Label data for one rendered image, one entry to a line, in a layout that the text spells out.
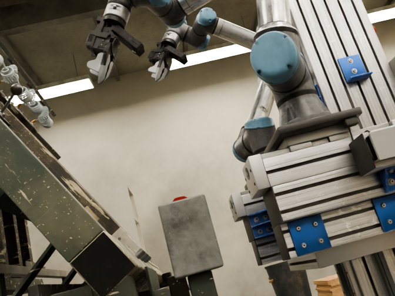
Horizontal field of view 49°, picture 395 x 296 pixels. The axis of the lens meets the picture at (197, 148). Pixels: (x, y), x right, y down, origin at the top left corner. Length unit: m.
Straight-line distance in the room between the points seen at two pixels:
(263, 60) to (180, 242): 0.49
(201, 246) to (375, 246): 0.49
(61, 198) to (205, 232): 0.36
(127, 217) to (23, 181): 4.32
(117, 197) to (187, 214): 4.44
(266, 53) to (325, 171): 0.33
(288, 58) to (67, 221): 0.66
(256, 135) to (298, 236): 0.64
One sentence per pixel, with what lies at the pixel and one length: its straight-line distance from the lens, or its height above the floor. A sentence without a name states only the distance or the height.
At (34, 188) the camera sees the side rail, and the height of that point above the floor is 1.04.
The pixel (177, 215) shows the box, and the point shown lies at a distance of 1.06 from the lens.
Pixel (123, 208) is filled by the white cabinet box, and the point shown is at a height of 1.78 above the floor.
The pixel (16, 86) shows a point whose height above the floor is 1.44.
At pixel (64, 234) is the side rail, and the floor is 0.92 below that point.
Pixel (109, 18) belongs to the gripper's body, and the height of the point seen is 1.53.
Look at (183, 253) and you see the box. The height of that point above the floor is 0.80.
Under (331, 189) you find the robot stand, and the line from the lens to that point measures 1.13.
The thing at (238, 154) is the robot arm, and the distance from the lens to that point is 1.82.
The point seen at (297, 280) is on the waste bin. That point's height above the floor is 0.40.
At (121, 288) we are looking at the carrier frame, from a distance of 1.06.
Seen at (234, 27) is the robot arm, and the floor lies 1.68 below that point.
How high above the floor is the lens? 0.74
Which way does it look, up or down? 16 degrees up
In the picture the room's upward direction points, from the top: 16 degrees counter-clockwise
